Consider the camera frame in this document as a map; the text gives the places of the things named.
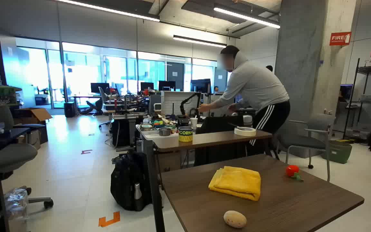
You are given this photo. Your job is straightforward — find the yellow microfiber cloth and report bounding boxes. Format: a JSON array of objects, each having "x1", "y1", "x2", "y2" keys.
[{"x1": 209, "y1": 167, "x2": 262, "y2": 201}]

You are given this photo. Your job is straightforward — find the yellow lidded jar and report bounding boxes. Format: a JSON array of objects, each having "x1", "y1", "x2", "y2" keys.
[{"x1": 178, "y1": 127, "x2": 194, "y2": 143}]

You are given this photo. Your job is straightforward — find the wooden desk behind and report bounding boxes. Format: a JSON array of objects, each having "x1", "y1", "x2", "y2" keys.
[{"x1": 137, "y1": 129, "x2": 272, "y2": 159}]

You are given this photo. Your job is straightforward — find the white tape roll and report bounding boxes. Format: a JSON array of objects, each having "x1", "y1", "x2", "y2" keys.
[{"x1": 235, "y1": 127, "x2": 257, "y2": 137}]

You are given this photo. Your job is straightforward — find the person in grey hoodie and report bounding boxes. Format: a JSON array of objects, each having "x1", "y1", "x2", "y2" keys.
[{"x1": 198, "y1": 44, "x2": 292, "y2": 156}]

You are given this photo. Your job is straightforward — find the black backpack on floor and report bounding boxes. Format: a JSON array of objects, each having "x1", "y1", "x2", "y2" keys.
[{"x1": 111, "y1": 152, "x2": 151, "y2": 212}]

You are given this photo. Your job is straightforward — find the beige potato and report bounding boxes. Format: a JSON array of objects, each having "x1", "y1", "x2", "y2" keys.
[{"x1": 223, "y1": 210, "x2": 248, "y2": 228}]

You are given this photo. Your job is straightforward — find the red toy tomato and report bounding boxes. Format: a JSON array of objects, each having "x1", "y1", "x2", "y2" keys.
[{"x1": 286, "y1": 165, "x2": 302, "y2": 182}]

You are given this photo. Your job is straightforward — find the grey office chair right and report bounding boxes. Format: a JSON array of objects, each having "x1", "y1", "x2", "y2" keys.
[{"x1": 277, "y1": 114, "x2": 335, "y2": 181}]

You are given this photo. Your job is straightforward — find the grey office chair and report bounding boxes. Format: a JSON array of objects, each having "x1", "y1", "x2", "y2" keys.
[
  {"x1": 0, "y1": 107, "x2": 55, "y2": 212},
  {"x1": 277, "y1": 114, "x2": 335, "y2": 181}
]

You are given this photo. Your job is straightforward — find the green storage crate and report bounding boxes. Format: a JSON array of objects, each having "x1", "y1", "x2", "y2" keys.
[{"x1": 322, "y1": 141, "x2": 352, "y2": 164}]

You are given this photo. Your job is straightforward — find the cardboard box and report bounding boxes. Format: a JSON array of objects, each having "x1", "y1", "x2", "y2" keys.
[{"x1": 15, "y1": 109, "x2": 52, "y2": 143}]

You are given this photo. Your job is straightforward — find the grey office chair left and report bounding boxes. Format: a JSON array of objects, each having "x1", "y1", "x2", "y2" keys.
[{"x1": 0, "y1": 107, "x2": 55, "y2": 212}]

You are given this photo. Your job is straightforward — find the clear plastic bottle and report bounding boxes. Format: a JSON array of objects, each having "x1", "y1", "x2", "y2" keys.
[{"x1": 6, "y1": 189, "x2": 29, "y2": 232}]

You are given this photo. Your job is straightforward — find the red wall sign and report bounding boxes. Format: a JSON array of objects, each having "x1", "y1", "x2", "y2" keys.
[{"x1": 330, "y1": 33, "x2": 352, "y2": 47}]

